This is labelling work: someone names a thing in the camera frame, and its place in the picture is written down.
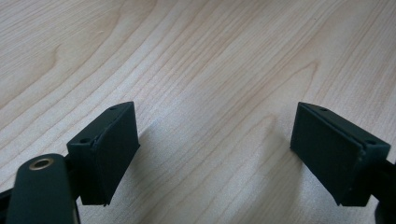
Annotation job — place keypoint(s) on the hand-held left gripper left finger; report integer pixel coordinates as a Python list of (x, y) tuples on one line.
[(109, 155)]

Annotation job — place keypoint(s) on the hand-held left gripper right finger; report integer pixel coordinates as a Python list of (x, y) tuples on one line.
[(336, 155)]

